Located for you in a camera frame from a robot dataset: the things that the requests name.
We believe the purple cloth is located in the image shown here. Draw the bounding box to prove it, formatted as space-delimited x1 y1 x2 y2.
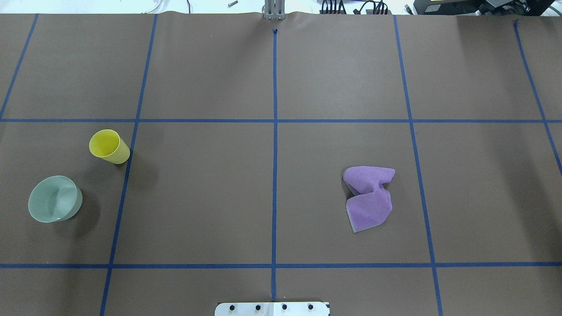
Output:
342 166 396 233

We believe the pale green bowl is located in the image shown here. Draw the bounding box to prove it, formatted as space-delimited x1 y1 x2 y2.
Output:
28 176 83 223

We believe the yellow plastic cup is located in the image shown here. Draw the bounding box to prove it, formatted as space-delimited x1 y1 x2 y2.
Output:
89 129 130 165

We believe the aluminium frame post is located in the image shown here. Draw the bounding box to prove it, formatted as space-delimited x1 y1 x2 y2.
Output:
262 0 286 20

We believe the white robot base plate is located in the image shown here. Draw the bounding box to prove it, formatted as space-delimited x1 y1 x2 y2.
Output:
214 302 331 316

